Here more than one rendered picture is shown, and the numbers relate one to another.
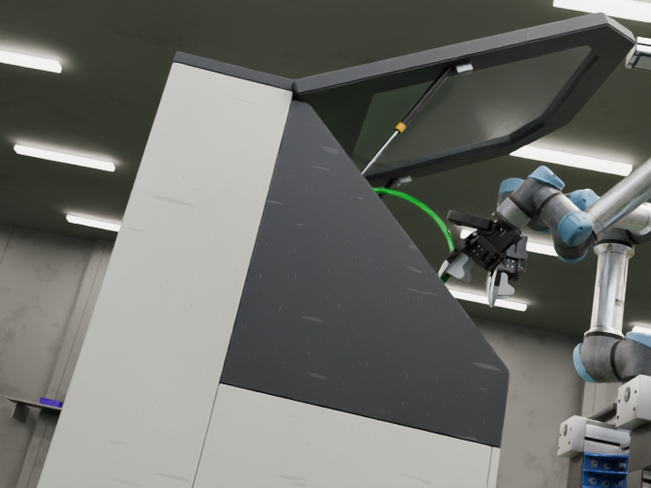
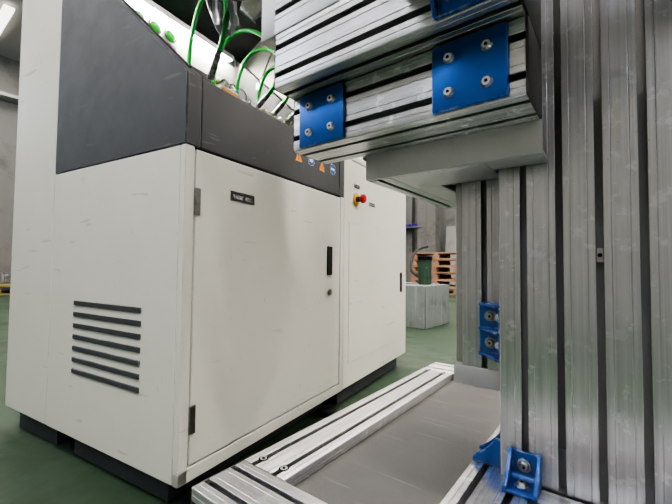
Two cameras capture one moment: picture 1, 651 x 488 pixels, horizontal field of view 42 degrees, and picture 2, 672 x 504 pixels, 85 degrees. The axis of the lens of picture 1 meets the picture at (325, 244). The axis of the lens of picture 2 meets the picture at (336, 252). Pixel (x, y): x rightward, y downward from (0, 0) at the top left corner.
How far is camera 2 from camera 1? 1.66 m
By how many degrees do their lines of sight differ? 37
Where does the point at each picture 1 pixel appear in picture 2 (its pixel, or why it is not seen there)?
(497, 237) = not seen: outside the picture
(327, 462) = (98, 203)
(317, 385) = (90, 151)
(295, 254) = (74, 65)
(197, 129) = (33, 18)
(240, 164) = (49, 24)
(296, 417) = (83, 179)
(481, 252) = not seen: outside the picture
